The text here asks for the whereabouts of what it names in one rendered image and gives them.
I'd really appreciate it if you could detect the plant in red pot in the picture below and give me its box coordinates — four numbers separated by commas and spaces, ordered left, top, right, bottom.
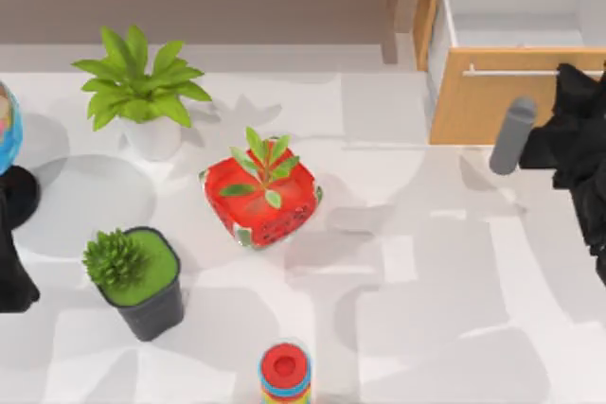
198, 126, 324, 251

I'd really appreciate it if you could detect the stack of coloured rings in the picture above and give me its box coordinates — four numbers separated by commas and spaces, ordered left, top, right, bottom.
258, 341, 314, 404

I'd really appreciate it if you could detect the leafy plant in white pot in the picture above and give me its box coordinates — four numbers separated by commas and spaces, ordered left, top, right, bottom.
70, 24, 213, 162

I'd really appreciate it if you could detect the pale wooden drawer front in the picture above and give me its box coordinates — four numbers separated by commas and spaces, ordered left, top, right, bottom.
428, 45, 606, 146

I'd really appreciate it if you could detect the blue globe on black stand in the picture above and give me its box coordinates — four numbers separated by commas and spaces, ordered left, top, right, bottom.
0, 80, 41, 231

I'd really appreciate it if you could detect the green plant in black pot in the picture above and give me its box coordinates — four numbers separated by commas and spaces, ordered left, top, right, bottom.
81, 226, 186, 343

